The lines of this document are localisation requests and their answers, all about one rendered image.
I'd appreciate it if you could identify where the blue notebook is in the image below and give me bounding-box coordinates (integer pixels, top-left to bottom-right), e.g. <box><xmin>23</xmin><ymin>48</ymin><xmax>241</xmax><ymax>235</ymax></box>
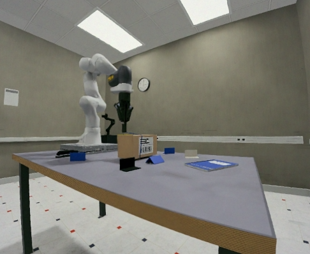
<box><xmin>184</xmin><ymin>160</ymin><xmax>239</xmax><ymax>172</ymax></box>

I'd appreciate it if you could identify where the tan cardboard box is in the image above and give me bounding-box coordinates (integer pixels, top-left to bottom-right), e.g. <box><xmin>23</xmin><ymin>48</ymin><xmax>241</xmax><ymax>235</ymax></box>
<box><xmin>118</xmin><ymin>135</ymin><xmax>157</xmax><ymax>159</ymax></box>

